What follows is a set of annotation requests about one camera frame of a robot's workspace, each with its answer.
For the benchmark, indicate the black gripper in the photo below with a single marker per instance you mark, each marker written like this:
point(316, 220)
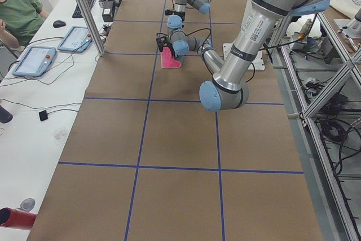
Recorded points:
point(172, 51)

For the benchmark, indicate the pink and grey towel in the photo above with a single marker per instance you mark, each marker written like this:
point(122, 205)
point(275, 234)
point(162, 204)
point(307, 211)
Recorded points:
point(167, 61)

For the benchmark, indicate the black power adapter box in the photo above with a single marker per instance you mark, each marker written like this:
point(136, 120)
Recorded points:
point(108, 11)

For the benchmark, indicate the far teach pendant tablet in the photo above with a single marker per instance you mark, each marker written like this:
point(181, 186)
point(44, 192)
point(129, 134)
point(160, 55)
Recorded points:
point(76, 40)

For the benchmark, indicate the teach pendant tablet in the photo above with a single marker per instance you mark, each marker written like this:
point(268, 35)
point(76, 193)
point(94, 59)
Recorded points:
point(76, 40)
point(35, 61)

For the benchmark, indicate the black computer mouse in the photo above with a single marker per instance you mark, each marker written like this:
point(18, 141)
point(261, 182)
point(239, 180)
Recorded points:
point(58, 24)

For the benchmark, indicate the near teach pendant tablet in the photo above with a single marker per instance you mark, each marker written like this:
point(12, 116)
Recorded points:
point(35, 61)

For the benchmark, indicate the person in green shirt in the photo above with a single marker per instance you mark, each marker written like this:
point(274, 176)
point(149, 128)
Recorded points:
point(20, 21)

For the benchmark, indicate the small black square puck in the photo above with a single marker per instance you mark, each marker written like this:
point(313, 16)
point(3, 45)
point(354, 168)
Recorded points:
point(43, 115)

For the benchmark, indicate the dark water bottle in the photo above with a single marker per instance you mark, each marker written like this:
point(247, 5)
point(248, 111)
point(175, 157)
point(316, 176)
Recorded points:
point(5, 115)

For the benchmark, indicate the silver desk grommet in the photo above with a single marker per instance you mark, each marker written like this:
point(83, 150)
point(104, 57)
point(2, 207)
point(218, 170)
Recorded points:
point(27, 204)

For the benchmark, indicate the red cylinder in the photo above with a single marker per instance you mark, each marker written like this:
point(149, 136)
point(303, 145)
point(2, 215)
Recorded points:
point(17, 219)

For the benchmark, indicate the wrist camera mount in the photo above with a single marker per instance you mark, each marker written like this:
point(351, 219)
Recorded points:
point(161, 43)
point(169, 12)

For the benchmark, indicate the aluminium frame post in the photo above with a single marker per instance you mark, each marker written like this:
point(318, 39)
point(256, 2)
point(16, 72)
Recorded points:
point(90, 23)

